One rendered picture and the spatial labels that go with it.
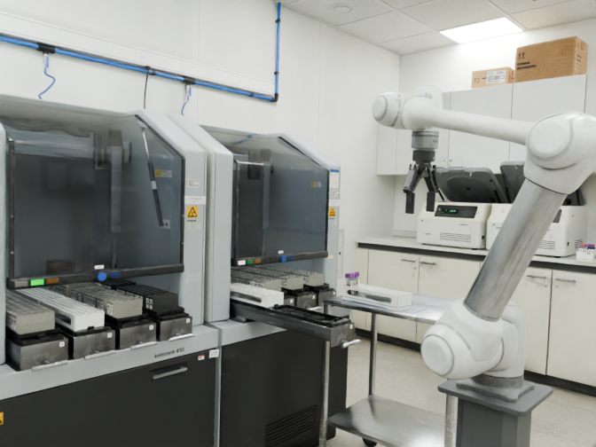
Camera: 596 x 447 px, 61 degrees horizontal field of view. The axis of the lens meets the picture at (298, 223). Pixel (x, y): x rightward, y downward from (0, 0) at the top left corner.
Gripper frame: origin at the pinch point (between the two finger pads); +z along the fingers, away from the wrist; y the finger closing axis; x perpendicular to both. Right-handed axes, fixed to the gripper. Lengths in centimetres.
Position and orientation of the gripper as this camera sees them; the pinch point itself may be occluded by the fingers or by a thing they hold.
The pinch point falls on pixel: (419, 209)
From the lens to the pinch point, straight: 178.6
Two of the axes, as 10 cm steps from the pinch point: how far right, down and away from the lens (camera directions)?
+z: -0.4, 9.9, 1.2
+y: 6.9, -0.6, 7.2
